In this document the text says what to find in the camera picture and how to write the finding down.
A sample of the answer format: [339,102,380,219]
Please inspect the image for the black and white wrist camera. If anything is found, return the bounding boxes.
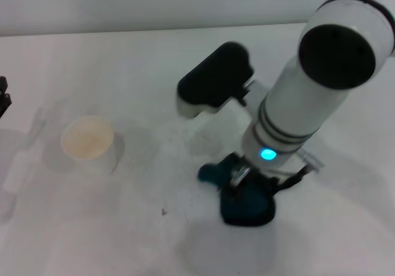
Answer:
[176,41,257,119]

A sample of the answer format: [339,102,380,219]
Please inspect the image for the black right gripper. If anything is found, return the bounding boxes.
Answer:
[220,153,310,201]

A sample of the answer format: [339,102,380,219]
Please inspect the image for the white paper cup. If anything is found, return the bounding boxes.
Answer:
[60,115,117,175]

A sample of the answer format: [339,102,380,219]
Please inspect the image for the blue rag with black loop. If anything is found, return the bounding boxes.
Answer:
[197,161,278,228]

